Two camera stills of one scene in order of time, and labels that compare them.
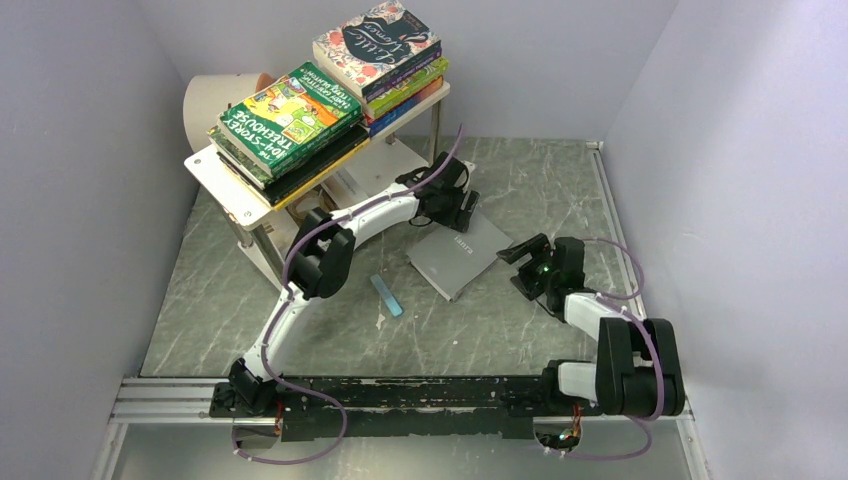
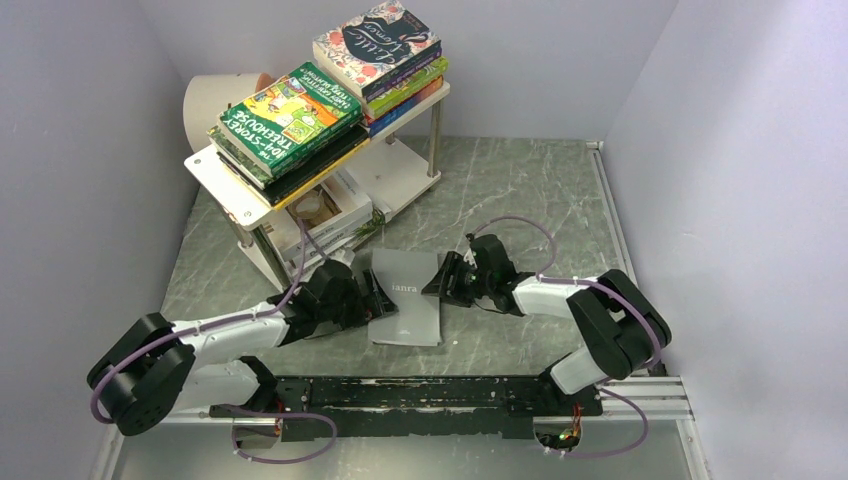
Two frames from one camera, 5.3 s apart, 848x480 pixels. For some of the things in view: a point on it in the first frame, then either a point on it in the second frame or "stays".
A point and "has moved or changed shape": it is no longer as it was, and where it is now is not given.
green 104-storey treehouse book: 286,121 stays
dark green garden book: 240,161 stays
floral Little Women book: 365,51 stays
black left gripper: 463,219 to 376,303
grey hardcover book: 451,259 has moved or changed shape
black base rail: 350,408 stays
